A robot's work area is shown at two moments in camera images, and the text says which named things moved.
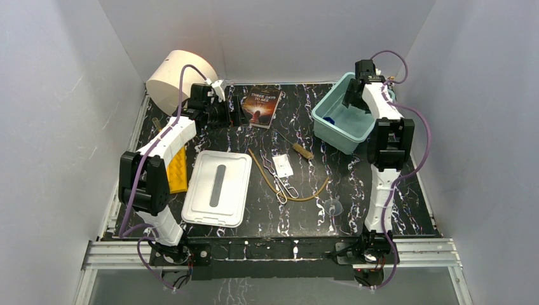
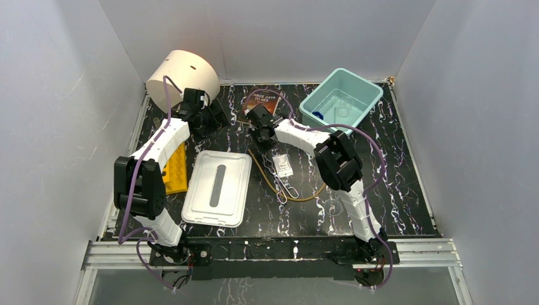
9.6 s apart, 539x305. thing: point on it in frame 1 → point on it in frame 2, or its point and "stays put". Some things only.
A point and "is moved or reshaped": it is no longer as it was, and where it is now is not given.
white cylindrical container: [164, 86] stays put
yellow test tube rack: [177, 173] stays put
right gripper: [349, 98] → [254, 131]
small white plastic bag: [283, 165] stays put
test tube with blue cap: [329, 119] → [318, 114]
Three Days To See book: [259, 104] stays put
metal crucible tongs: [281, 196] stays put
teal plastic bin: [336, 124] is moved or reshaped
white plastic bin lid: [218, 190] stays put
